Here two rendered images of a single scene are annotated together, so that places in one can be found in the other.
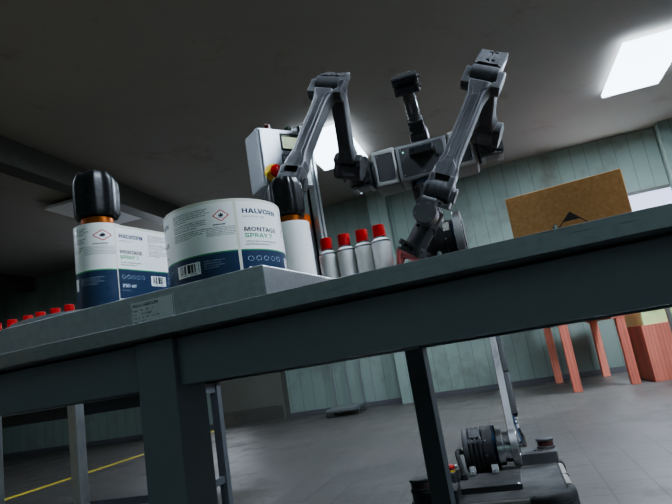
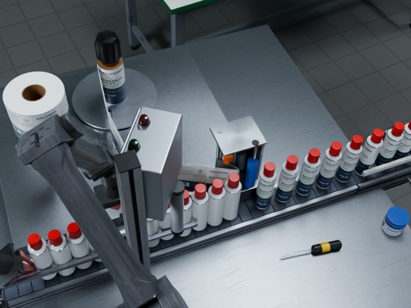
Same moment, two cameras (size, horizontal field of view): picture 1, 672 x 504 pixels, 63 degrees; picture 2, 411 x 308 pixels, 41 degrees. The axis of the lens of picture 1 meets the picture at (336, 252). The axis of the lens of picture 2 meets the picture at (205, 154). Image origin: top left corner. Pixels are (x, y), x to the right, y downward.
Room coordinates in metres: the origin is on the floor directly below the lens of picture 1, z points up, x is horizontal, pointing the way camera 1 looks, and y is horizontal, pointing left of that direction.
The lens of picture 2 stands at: (2.21, -0.31, 2.37)
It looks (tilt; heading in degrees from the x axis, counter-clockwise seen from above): 53 degrees down; 134
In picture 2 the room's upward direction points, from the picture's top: 4 degrees clockwise
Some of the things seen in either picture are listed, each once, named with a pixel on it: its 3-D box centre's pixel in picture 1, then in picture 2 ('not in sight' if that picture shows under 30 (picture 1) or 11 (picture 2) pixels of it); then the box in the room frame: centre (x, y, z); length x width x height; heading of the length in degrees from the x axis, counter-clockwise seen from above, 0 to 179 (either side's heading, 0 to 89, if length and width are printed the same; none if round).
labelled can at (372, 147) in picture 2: not in sight; (369, 152); (1.82, 0.86, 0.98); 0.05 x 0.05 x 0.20
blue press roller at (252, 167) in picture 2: not in sight; (250, 176); (1.63, 0.50, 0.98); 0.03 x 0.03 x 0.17
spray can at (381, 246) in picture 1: (384, 262); (41, 256); (1.43, -0.12, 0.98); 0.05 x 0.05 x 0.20
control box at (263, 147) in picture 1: (279, 163); (150, 164); (1.62, 0.13, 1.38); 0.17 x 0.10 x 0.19; 123
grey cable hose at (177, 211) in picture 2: not in sight; (177, 209); (1.65, 0.18, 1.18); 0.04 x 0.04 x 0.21
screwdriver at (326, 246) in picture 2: not in sight; (311, 250); (1.89, 0.52, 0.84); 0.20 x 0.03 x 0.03; 60
